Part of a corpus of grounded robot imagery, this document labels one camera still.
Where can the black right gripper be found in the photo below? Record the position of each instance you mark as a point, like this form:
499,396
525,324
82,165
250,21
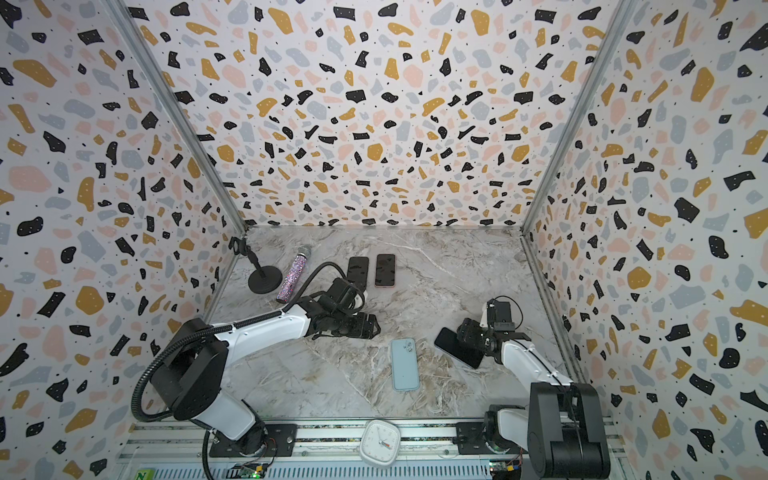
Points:
471,335

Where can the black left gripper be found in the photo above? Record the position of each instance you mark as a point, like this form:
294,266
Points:
360,331

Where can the black phone case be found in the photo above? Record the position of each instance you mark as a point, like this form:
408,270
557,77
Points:
358,271

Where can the blue smartphone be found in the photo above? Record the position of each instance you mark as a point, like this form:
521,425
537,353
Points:
447,342

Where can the pink silicone phone case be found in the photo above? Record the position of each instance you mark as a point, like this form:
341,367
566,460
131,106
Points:
385,270

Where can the light blue phone case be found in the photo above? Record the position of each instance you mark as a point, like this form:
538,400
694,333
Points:
404,358

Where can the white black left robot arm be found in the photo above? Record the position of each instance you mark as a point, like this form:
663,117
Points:
188,374

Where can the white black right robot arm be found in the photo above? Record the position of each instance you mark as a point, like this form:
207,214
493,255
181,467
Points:
562,429

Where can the purple glitter microphone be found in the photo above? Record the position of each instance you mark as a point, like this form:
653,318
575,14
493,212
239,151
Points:
291,279

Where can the black round microphone stand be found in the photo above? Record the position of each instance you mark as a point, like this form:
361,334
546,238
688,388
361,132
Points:
264,279

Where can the white square clock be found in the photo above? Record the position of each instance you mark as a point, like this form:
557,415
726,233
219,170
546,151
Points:
380,443

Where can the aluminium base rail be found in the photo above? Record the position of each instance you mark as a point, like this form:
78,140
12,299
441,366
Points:
357,448

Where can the aluminium frame post right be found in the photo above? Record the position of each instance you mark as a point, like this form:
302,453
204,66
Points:
586,95

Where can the aluminium frame post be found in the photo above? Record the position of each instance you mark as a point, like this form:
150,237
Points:
120,16
586,95

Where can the aluminium frame post left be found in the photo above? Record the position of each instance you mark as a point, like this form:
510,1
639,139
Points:
120,16

